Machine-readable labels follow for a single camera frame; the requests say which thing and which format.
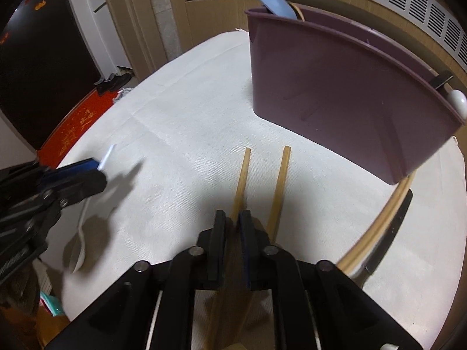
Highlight white cloth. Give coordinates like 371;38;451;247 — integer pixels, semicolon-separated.
55;29;467;350

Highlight black refrigerator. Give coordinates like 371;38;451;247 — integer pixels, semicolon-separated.
0;0;96;151

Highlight blue plastic spoon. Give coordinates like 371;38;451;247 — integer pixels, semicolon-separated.
254;0;297;20

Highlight dark spoon with black handle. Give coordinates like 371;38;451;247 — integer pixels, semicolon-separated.
430;71;454;90
359;188;414;286

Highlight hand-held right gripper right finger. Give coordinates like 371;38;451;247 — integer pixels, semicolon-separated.
238;209;426;350

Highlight purple plastic utensil holder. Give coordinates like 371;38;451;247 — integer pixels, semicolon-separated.
243;6;467;186

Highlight black shoes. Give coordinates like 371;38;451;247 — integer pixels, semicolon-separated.
94;72;131;96

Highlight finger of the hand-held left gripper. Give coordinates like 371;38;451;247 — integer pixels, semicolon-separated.
42;169;108;209
36;158;100;187

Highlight metal spoon with white ball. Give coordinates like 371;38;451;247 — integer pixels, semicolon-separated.
448;90;467;120

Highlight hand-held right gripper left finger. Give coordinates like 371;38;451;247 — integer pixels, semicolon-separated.
46;209;227;350

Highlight white plastic spoon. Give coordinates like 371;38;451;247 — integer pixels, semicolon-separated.
71;144;118;274

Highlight teal packet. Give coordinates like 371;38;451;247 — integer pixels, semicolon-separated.
39;290;66;317

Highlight red floor mat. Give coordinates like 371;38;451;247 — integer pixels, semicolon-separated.
36;88;116;171

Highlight white cabinet with shelf niche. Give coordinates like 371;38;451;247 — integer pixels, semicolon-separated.
61;0;134;78

